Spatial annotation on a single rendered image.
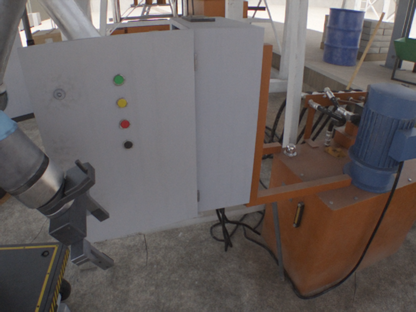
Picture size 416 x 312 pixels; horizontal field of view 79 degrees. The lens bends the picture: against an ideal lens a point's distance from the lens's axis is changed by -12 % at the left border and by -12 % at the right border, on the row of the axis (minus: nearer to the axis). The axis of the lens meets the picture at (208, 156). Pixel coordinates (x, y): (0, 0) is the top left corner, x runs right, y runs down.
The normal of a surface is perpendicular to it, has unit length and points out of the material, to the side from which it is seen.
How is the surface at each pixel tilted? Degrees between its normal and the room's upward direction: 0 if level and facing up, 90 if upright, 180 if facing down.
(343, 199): 0
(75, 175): 24
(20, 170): 83
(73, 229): 96
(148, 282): 0
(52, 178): 73
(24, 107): 90
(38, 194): 91
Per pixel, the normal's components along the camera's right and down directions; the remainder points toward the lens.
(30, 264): 0.00, -0.85
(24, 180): 0.57, 0.41
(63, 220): -0.35, -0.66
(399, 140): -0.97, 0.13
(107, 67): 0.37, 0.48
